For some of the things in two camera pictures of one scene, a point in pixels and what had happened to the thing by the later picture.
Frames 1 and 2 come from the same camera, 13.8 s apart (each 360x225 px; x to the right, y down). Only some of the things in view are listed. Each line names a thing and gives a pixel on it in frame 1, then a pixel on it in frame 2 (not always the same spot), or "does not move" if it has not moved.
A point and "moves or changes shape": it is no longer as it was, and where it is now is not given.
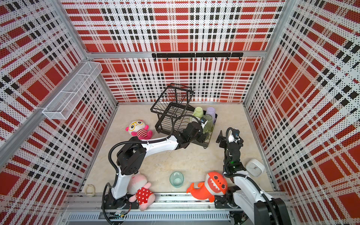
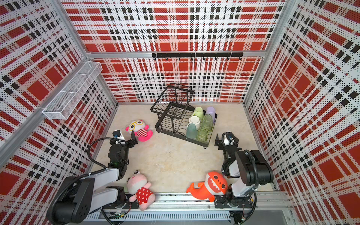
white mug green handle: [198, 112] does not move
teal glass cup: [176, 178] moves or changes shape
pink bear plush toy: [138, 186] does not move
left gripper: [202, 138] to [129, 142]
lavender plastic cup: [211, 110] does not move
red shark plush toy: [215, 184] does not move
